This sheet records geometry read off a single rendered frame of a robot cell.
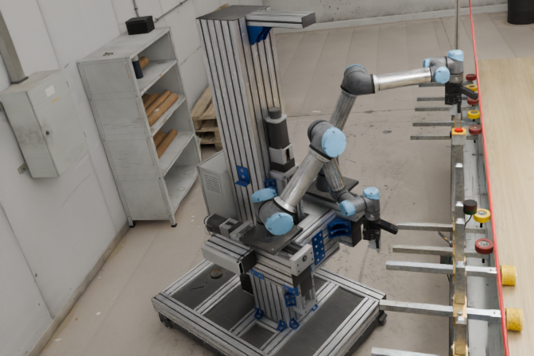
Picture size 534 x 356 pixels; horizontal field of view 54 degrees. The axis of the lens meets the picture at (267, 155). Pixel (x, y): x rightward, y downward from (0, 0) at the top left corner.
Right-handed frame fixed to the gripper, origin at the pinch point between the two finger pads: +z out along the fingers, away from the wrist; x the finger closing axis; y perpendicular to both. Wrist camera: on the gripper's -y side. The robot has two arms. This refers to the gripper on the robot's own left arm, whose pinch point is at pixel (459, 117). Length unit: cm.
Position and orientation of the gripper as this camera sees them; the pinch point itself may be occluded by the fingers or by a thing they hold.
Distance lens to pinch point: 292.4
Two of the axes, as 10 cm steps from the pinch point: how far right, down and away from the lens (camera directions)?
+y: -9.4, -0.1, 3.4
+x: -3.0, 4.7, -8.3
